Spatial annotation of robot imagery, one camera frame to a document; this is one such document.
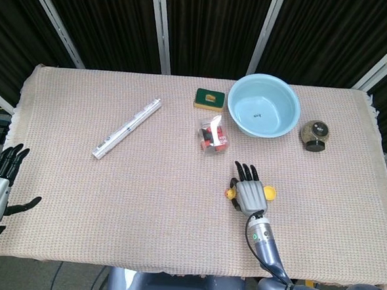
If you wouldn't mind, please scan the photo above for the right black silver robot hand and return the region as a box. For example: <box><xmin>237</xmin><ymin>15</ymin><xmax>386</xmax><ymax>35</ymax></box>
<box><xmin>228</xmin><ymin>161</ymin><xmax>271</xmax><ymax>218</ymax></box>

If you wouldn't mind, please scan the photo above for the yellow plastic cup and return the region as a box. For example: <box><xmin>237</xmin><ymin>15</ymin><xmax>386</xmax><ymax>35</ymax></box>
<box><xmin>262</xmin><ymin>186</ymin><xmax>279</xmax><ymax>203</ymax></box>

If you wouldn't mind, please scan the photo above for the round spice jar black lid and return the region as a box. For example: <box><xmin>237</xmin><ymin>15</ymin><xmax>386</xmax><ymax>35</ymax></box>
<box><xmin>298</xmin><ymin>119</ymin><xmax>331</xmax><ymax>153</ymax></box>

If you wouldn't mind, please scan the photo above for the clear bag of red items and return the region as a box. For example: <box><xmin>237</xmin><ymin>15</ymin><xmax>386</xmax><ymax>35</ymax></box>
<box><xmin>196</xmin><ymin>113</ymin><xmax>232</xmax><ymax>158</ymax></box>

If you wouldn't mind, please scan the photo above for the light blue plastic bowl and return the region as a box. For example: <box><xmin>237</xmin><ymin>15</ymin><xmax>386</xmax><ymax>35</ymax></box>
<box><xmin>225</xmin><ymin>71</ymin><xmax>304</xmax><ymax>141</ymax></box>

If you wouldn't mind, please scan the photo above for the green yellow sponge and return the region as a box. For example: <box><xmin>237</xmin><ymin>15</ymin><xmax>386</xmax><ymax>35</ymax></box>
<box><xmin>192</xmin><ymin>87</ymin><xmax>226</xmax><ymax>114</ymax></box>

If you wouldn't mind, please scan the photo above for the blue-grey robot torso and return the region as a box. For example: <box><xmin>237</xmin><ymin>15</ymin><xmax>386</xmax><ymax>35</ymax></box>
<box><xmin>104</xmin><ymin>266</ymin><xmax>249</xmax><ymax>290</ymax></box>

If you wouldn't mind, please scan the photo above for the pink woven tablecloth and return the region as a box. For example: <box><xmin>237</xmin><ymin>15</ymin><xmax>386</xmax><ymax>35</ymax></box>
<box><xmin>0</xmin><ymin>61</ymin><xmax>387</xmax><ymax>290</ymax></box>

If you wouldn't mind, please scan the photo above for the long white printed tube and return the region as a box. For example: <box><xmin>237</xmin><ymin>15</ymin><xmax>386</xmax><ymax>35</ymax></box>
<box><xmin>91</xmin><ymin>94</ymin><xmax>162</xmax><ymax>165</ymax></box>

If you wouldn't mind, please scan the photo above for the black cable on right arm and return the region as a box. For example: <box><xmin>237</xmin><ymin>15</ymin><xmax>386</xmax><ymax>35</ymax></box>
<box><xmin>241</xmin><ymin>215</ymin><xmax>297</xmax><ymax>286</ymax></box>

